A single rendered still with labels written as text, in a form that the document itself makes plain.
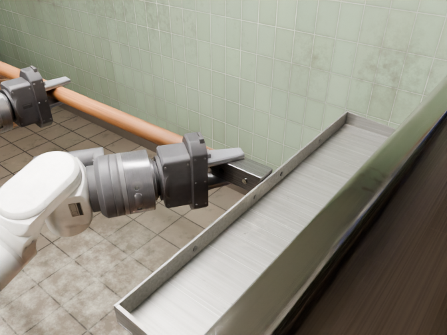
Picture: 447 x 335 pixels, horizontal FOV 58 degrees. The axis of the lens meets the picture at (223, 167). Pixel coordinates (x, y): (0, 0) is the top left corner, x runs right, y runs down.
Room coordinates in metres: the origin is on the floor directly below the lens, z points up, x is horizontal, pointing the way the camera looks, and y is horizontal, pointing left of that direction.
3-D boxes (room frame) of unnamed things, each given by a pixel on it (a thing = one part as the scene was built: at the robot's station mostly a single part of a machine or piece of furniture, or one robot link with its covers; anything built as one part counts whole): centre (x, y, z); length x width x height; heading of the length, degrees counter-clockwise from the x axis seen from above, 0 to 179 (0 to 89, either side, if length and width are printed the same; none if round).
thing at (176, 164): (0.48, 0.09, 1.21); 0.12 x 0.10 x 0.13; 107
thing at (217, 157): (0.50, 0.00, 1.24); 0.06 x 0.03 x 0.02; 107
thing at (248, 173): (0.49, -0.03, 1.21); 0.09 x 0.04 x 0.03; 52
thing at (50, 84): (0.78, 0.35, 1.24); 0.06 x 0.03 x 0.02; 135
